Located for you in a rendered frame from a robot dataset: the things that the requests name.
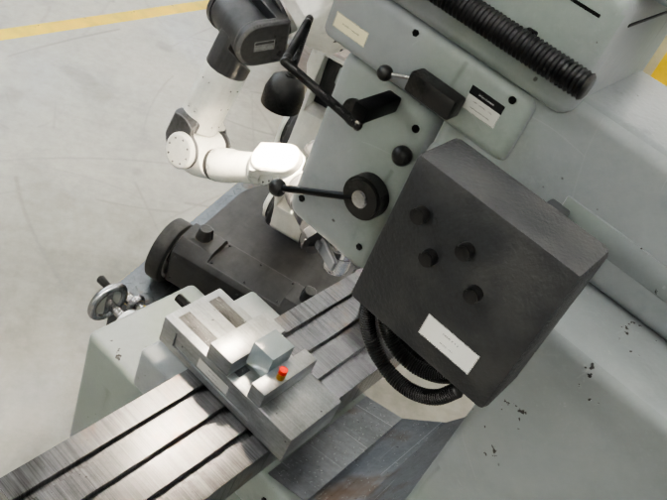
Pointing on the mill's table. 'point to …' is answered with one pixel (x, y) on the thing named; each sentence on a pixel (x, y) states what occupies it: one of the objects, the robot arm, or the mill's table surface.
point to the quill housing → (360, 159)
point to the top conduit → (521, 45)
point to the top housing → (563, 39)
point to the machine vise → (321, 416)
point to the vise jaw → (240, 343)
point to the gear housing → (496, 103)
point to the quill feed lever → (365, 182)
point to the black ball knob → (401, 156)
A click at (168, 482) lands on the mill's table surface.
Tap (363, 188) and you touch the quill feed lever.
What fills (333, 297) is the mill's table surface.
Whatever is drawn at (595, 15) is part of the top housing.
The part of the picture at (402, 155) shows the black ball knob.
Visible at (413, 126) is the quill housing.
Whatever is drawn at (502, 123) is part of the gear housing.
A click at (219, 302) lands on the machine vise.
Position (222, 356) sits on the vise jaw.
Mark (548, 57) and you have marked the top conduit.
